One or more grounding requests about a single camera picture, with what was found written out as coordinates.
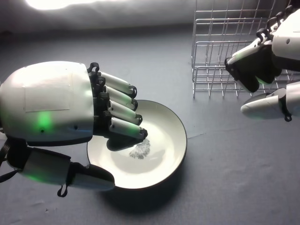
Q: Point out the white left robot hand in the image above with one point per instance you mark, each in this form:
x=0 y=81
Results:
x=47 y=100

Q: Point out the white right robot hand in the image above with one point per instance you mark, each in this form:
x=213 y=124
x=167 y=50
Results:
x=286 y=39

